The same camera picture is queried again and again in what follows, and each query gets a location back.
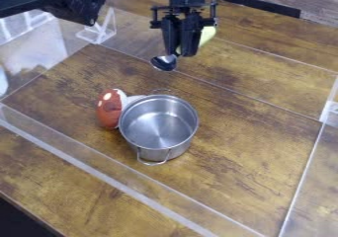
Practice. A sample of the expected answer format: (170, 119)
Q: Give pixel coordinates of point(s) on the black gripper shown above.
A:
(189, 14)

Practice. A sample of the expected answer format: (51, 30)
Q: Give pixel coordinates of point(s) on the green handled metal spoon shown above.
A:
(166, 62)

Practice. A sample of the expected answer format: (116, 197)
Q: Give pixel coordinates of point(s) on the clear acrylic right panel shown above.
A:
(313, 212)

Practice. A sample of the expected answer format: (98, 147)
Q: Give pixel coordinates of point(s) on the red toy mushroom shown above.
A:
(113, 101)

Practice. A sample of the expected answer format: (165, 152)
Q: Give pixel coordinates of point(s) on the small steel pot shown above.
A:
(158, 124)

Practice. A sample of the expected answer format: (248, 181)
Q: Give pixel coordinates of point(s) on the black wall strip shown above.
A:
(269, 6)

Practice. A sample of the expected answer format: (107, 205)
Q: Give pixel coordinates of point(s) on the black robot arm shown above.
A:
(78, 11)

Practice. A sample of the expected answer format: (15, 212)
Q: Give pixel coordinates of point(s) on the clear acrylic front barrier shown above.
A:
(172, 203)

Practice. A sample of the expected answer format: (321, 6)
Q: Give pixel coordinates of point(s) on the clear acrylic triangle bracket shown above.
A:
(103, 29)

